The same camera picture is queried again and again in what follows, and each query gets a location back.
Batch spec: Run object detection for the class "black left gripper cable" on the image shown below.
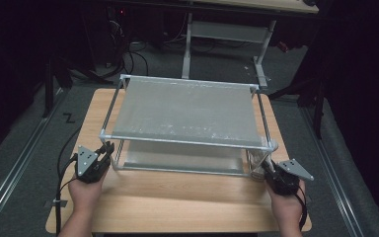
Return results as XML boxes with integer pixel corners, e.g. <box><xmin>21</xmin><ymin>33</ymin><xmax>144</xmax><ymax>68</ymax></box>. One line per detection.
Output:
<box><xmin>54</xmin><ymin>152</ymin><xmax>80</xmax><ymax>236</ymax></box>

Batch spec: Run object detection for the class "person's right hand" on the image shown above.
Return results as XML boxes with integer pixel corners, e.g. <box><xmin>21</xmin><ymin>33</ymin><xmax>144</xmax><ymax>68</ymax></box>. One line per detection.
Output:
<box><xmin>265</xmin><ymin>181</ymin><xmax>307</xmax><ymax>224</ymax></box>

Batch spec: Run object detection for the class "white-legged background desk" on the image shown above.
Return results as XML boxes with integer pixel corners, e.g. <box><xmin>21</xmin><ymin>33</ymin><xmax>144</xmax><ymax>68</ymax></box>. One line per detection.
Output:
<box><xmin>181</xmin><ymin>0</ymin><xmax>320</xmax><ymax>89</ymax></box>

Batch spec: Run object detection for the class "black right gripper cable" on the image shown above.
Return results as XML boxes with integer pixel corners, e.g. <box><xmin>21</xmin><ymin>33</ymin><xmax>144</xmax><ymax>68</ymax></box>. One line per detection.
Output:
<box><xmin>294</xmin><ymin>192</ymin><xmax>309</xmax><ymax>231</ymax></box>

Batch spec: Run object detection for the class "black metal stand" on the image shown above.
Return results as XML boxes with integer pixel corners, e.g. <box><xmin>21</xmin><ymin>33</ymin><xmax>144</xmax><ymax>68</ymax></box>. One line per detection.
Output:
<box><xmin>42</xmin><ymin>55</ymin><xmax>113</xmax><ymax>119</ymax></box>
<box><xmin>267</xmin><ymin>75</ymin><xmax>327</xmax><ymax>139</ymax></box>

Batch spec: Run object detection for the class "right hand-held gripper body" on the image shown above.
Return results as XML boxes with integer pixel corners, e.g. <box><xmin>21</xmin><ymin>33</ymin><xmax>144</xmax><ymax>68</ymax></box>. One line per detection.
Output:
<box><xmin>265</xmin><ymin>158</ymin><xmax>315</xmax><ymax>196</ymax></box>

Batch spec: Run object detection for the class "black floor cable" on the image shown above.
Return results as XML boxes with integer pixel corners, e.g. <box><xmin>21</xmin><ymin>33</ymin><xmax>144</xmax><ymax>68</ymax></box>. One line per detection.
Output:
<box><xmin>57</xmin><ymin>127</ymin><xmax>82</xmax><ymax>166</ymax></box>

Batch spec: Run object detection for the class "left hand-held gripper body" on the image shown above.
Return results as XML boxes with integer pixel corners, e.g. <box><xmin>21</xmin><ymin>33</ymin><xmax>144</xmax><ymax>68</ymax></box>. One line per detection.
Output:
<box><xmin>74</xmin><ymin>145</ymin><xmax>113</xmax><ymax>185</ymax></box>

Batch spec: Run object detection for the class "bundle of black cables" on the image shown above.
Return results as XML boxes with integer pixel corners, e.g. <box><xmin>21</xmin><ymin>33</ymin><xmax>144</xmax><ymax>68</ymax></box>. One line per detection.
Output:
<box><xmin>107</xmin><ymin>19</ymin><xmax>151</xmax><ymax>90</ymax></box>

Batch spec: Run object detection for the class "grey tape piece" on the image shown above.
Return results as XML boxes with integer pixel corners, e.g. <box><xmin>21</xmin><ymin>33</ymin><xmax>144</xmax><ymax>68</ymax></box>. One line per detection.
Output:
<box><xmin>43</xmin><ymin>198</ymin><xmax>69</xmax><ymax>209</ymax></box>

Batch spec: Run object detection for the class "metal rack with grey fabric shelves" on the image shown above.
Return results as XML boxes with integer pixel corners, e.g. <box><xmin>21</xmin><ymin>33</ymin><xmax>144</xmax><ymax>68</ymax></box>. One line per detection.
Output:
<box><xmin>98</xmin><ymin>73</ymin><xmax>279</xmax><ymax>179</ymax></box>

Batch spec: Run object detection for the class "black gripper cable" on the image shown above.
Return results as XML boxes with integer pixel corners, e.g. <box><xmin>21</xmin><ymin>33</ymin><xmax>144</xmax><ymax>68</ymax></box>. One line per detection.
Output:
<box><xmin>294</xmin><ymin>192</ymin><xmax>309</xmax><ymax>231</ymax></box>
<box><xmin>54</xmin><ymin>152</ymin><xmax>80</xmax><ymax>236</ymax></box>

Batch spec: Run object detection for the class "person's left hand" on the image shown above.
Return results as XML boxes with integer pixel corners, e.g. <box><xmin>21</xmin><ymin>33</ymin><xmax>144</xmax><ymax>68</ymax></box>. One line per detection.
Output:
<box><xmin>68</xmin><ymin>170</ymin><xmax>109</xmax><ymax>214</ymax></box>

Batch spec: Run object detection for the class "metal floor rail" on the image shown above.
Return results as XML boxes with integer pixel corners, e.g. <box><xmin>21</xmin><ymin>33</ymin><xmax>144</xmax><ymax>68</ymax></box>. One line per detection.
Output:
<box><xmin>300</xmin><ymin>107</ymin><xmax>366</xmax><ymax>237</ymax></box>
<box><xmin>0</xmin><ymin>88</ymin><xmax>67</xmax><ymax>231</ymax></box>

